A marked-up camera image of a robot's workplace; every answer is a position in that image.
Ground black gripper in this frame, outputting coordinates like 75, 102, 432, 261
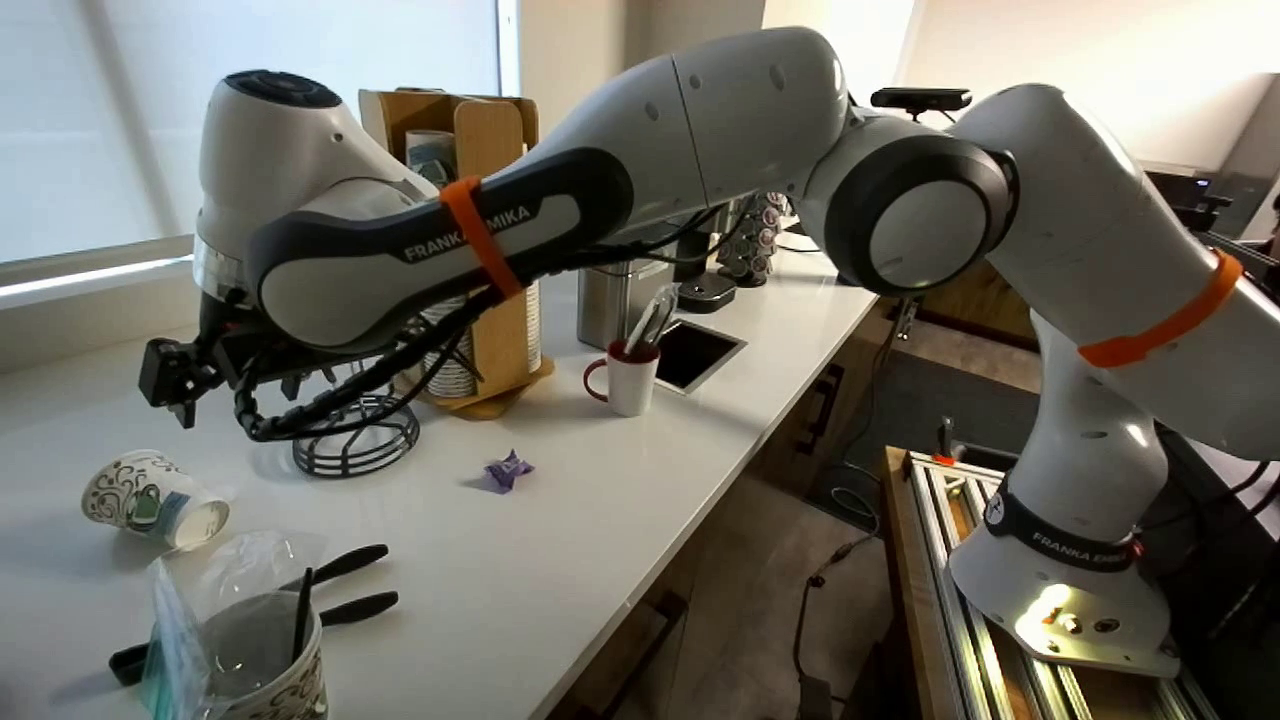
191, 285, 270, 405

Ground patterned paper coffee cup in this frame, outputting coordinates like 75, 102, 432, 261
75, 449, 236, 557

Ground patterned paper cup with utensil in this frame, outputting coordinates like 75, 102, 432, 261
191, 590, 333, 720

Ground wooden cup dispenser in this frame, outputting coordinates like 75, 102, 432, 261
356, 83, 557, 421

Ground white cup red interior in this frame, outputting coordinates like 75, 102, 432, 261
580, 336, 662, 421

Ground stack of patterned paper cups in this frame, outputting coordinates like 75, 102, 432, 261
399, 123, 465, 189

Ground black plastic spoon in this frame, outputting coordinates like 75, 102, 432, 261
283, 563, 318, 670

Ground purple candy wrapper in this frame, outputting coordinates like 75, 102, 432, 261
476, 449, 539, 498

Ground clear plastic bag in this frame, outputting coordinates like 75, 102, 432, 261
131, 530, 333, 720

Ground white stirrer packets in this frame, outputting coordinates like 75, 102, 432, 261
616, 288, 680, 365

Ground black tablet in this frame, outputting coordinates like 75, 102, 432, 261
653, 319, 748, 395

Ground black electronic box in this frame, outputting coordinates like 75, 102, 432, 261
1143, 163, 1244, 243

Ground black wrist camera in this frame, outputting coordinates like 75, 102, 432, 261
134, 336, 203, 431

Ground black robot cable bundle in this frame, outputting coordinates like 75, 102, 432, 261
232, 285, 483, 449

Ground black wire cup stand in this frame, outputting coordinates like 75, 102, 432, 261
289, 357, 422, 481

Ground black camera stand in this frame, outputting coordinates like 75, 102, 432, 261
670, 195, 797, 315

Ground black floor cable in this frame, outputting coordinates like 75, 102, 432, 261
793, 533, 896, 720

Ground black stereo camera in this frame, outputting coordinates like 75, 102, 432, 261
866, 83, 976, 118

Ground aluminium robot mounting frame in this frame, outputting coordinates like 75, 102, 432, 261
874, 446, 1225, 720

